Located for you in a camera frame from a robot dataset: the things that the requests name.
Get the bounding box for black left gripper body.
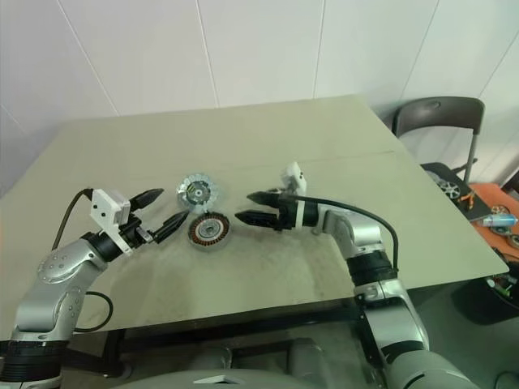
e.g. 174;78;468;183
120;216;158;251

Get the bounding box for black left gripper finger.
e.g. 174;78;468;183
128;187;165;213
152;212;190;246

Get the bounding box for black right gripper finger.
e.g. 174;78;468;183
234;209;281;229
246;190;281;207

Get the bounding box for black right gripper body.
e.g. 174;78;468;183
275;187;300;233

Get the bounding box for motor stator with copper windings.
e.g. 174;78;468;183
187;213;232;253

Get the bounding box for silver motor cover with board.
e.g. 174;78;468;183
175;173;222;214

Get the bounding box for grey robot torso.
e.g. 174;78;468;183
123;336;382;389

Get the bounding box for silver spoked wheel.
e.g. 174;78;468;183
439;177;462;200

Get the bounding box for black folding chair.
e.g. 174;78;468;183
391;96;504;223

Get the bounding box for orange surface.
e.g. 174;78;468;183
465;182;519;264

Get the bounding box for blue plastic bottle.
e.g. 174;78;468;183
482;214;518;229

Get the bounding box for black round bin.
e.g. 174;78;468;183
484;261;519;325

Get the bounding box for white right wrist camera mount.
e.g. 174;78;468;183
281;160;308;229

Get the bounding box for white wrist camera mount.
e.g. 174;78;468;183
281;160;308;229
89;188;135;255

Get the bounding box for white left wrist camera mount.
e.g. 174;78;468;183
89;188;135;255

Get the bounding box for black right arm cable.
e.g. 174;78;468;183
278;193;401;271

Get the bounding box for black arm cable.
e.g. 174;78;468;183
278;193;401;271
51;187;114;334

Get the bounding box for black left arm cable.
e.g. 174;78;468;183
51;187;114;334

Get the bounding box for black table frame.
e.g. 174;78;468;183
103;306;384;368

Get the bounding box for black metal furniture frame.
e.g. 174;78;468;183
501;160;519;192

